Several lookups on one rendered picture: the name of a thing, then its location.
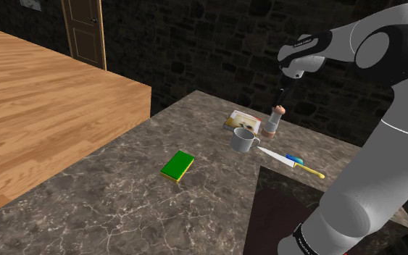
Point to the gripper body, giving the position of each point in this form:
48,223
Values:
287,84

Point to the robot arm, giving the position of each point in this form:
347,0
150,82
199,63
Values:
373,183

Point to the wooden and clear pepper mill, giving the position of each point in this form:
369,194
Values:
272,123

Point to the picture book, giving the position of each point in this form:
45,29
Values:
241,120

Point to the grey mug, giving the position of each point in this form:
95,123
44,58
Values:
241,142

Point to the blue and green small tool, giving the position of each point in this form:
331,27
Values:
294,159

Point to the green and yellow sponge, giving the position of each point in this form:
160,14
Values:
176,166

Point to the brown wooden door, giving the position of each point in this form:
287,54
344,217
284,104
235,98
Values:
84,31

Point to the wooden counter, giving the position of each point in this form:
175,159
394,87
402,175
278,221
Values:
44,95

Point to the wall picture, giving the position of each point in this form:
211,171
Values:
31,4

